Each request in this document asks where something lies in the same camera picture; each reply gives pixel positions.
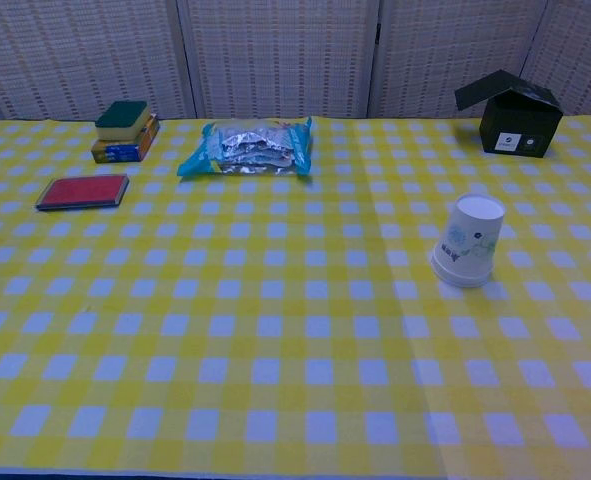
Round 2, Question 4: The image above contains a white printed paper cup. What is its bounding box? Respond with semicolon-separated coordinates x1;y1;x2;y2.
431;193;506;282
429;257;492;290

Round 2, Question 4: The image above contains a yellow white checked tablecloth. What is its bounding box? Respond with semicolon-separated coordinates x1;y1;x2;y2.
0;115;591;480

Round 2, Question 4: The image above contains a blue bag of foil packets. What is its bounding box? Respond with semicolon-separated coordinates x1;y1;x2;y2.
176;116;314;178

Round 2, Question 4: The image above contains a beige woven folding screen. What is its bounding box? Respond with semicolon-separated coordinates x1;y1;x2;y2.
0;0;591;122

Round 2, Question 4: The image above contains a green yellow sponge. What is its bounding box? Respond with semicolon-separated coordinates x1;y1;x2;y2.
94;100;151;142

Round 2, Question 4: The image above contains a red ink pad blue case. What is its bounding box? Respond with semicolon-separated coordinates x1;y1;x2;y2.
35;173;130;212

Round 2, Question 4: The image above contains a black open cardboard box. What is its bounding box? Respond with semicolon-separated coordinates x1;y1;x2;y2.
453;69;564;160

